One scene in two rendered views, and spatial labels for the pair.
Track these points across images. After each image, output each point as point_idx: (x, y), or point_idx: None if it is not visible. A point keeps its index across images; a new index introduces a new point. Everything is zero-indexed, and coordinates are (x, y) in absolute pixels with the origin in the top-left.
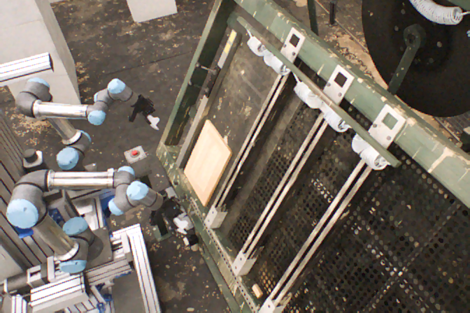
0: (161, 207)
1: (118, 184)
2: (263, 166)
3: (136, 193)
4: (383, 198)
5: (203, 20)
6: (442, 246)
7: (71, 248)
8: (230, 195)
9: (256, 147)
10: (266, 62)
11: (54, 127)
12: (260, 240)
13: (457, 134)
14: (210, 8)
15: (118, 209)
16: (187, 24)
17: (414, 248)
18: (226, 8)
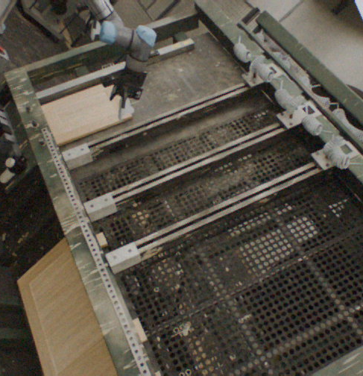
0: (139, 73)
1: (116, 19)
2: (170, 141)
3: (152, 34)
4: (302, 203)
5: (15, 51)
6: (346, 248)
7: (0, 25)
8: (114, 146)
9: (175, 122)
10: (255, 63)
11: None
12: (143, 192)
13: (176, 280)
14: (24, 50)
15: (115, 33)
16: (0, 40)
17: (320, 244)
18: (183, 24)
